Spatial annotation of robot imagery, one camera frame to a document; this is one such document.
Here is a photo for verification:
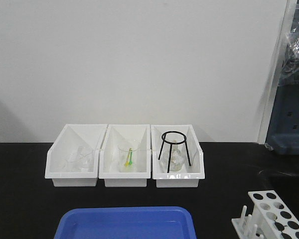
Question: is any white test tube rack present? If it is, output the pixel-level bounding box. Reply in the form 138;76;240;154
231;190;299;239

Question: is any green plastic dropper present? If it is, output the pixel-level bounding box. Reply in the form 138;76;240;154
129;148;133;165

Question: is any middle white storage bin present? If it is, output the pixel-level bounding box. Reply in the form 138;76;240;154
99;124;151;187

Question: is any white storage bin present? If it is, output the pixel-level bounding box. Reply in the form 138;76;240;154
45;124;108;187
150;124;205;188
99;124;151;187

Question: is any glass beaker with droppers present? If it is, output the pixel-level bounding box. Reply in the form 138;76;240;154
118;139;140;173

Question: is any yellow plastic dropper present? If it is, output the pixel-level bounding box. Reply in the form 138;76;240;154
124;151;129;167

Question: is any glass flask under tripod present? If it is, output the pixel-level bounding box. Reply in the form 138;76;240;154
159;140;185;173

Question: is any right white storage bin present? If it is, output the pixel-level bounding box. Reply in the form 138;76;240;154
150;124;205;188

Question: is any small glass beakers cluster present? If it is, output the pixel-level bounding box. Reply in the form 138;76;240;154
65;146;94;172

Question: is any left white storage bin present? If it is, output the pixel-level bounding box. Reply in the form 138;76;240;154
45;124;108;187

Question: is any blue plastic tray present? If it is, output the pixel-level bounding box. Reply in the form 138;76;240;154
54;206;196;239

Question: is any dark blue perforated crate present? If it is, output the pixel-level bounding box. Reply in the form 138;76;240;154
265;85;299;155

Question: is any clear plastic wrap bag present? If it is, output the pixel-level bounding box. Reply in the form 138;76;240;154
279;20;299;86

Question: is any black wire tripod stand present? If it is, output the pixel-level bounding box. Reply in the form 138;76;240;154
158;130;192;167

